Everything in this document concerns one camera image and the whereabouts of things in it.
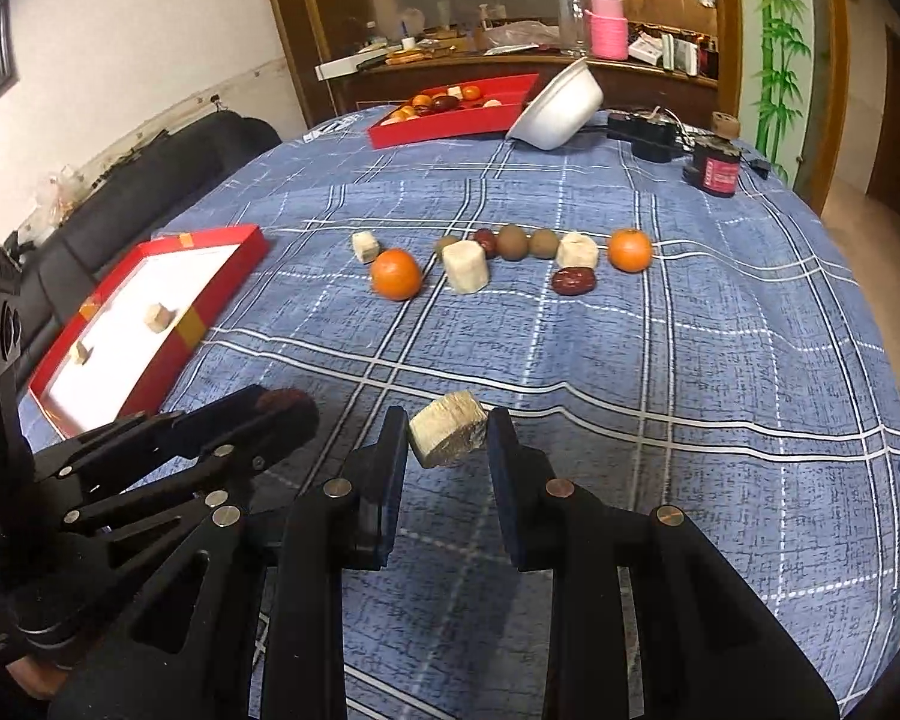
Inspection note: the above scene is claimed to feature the crumpled plastic wrapper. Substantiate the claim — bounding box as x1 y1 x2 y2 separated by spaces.
41 172 83 226

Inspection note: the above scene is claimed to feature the red tray with white inside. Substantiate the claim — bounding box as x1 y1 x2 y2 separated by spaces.
28 225 272 440

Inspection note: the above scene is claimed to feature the white bowl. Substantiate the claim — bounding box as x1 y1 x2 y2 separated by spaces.
506 56 605 151

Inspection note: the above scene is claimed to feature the white board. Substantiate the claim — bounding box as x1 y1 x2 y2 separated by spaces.
315 52 391 80

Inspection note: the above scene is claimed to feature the dark jar with red label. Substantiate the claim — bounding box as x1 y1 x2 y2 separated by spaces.
682 133 742 198

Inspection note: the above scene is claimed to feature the person's left hand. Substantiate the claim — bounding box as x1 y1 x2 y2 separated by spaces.
4 656 67 700

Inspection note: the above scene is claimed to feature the clear glass cup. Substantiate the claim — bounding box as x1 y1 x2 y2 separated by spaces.
559 0 590 57

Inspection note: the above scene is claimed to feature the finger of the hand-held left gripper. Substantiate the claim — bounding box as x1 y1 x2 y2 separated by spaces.
61 403 318 535
34 385 272 482

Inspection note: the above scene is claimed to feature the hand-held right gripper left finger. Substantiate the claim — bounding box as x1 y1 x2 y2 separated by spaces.
49 406 410 720

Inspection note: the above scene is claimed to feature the black power adapter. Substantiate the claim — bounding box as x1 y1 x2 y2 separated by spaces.
607 111 680 162

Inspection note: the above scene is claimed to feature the large beige sugarcane chunk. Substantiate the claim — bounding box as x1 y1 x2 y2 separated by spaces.
409 388 490 468

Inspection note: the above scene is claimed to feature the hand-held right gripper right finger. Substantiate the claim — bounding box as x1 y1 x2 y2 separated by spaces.
486 406 841 720

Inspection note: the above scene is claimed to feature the red tray of mixed fruit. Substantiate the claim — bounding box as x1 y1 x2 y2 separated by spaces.
366 73 541 151

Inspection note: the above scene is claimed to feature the clear plastic bag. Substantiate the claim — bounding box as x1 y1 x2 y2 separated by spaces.
487 21 560 46

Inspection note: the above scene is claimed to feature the pink bottle with dark lid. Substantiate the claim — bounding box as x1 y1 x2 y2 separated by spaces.
586 0 631 61

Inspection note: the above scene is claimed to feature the blue plaid tablecloth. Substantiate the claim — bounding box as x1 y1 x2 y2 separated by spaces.
15 109 900 720

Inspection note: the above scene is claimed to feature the black sofa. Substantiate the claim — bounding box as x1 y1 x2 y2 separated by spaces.
0 111 282 316

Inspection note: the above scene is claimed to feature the green bamboo wall decal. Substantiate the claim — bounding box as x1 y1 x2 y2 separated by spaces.
742 0 811 158

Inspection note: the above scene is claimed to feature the wooden framed cabinet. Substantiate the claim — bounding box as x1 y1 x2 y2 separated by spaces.
259 0 743 128

